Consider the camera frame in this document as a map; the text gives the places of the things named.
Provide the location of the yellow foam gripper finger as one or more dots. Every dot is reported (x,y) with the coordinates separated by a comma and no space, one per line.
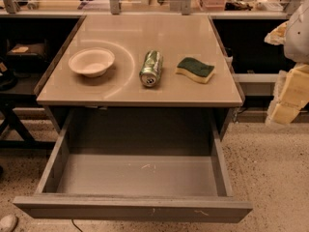
(277,35)
(290,95)

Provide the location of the green soda can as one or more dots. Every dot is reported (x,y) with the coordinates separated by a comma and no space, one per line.
(150,72)

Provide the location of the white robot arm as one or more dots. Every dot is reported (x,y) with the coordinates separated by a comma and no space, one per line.
(296,46)

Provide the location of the grey cabinet with beige top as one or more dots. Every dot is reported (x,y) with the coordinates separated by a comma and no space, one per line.
(130,37)

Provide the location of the grey open drawer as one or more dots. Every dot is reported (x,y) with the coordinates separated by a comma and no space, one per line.
(144,164)

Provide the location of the green yellow sponge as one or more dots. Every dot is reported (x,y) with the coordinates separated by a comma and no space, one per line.
(195,70)

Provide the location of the white paper bowl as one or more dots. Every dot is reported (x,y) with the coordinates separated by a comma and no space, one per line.
(92,62)

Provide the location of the black side table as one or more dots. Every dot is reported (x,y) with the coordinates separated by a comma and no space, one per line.
(23,63)

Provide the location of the white shoe tip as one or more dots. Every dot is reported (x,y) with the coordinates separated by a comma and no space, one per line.
(8,223)

